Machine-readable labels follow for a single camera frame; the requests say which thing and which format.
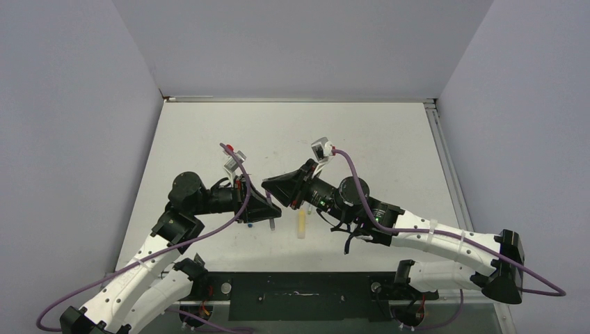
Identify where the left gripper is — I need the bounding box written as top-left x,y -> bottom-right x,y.
191,174 -> 280,223

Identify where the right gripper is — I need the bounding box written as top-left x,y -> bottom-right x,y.
263,159 -> 353,225

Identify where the purple pen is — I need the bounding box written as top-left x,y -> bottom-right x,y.
266,191 -> 276,231

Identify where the yellow highlighter pen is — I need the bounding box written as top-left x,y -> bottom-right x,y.
297,210 -> 307,239

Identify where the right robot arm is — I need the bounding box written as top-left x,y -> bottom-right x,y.
262,159 -> 524,305

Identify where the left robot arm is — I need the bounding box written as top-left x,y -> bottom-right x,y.
60,172 -> 282,333

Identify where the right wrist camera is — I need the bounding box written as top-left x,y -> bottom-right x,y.
310,137 -> 334,163

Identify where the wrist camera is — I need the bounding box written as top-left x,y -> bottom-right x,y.
223,150 -> 246,177
310,137 -> 334,163

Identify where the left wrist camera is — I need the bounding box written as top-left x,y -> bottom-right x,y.
223,150 -> 246,177

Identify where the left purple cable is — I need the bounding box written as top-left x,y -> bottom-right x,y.
35,143 -> 253,334

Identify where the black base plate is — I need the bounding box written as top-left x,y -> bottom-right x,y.
178,271 -> 439,321

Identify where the aluminium frame rail back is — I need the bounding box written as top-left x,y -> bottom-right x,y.
165,96 -> 436,104

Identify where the aluminium frame rail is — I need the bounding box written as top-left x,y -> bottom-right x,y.
165,96 -> 436,104
424,98 -> 511,304

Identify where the aluminium frame rail right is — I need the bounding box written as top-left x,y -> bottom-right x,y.
424,98 -> 511,304

